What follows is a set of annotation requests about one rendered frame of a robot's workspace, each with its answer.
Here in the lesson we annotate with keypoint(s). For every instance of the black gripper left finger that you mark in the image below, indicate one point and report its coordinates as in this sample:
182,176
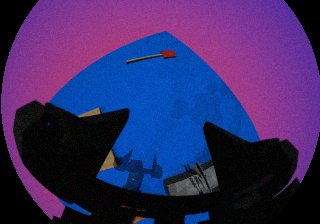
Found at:
92,137

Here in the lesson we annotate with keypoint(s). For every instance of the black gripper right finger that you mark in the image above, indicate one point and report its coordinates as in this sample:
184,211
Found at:
232,156

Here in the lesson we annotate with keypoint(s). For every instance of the red spatula with wooden handle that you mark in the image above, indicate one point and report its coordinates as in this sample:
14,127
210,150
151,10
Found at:
162,53

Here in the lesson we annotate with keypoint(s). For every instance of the light brown wooden board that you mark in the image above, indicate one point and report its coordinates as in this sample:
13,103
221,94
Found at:
110,160

